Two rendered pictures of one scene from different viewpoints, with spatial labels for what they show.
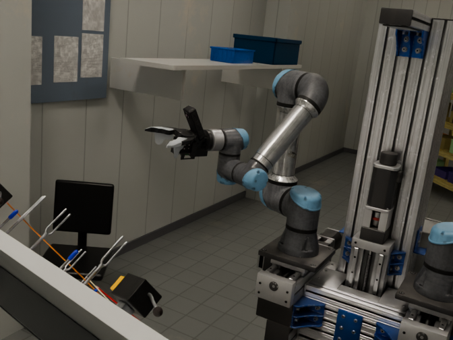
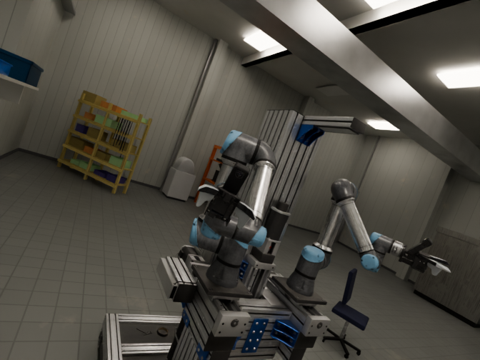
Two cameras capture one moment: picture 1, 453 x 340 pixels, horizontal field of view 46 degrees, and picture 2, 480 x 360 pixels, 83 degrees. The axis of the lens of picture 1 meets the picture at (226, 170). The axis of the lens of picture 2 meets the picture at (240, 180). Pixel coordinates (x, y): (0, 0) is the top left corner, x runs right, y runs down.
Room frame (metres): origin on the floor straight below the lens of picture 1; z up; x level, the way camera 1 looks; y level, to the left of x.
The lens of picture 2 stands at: (1.28, 0.77, 1.67)
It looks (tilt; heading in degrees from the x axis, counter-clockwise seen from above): 3 degrees down; 302
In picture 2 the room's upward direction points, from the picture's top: 21 degrees clockwise
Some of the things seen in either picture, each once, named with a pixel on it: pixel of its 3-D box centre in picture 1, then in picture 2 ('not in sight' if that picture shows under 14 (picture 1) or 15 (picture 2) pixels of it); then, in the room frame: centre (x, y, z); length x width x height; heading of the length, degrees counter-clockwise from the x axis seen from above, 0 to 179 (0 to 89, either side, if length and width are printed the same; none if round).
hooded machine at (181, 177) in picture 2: not in sight; (181, 178); (7.18, -5.43, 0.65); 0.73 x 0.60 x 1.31; 62
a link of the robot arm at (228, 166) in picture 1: (230, 168); (219, 223); (1.79, -0.01, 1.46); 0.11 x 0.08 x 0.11; 36
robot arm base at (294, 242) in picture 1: (299, 237); (225, 268); (1.85, -0.30, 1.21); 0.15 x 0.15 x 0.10
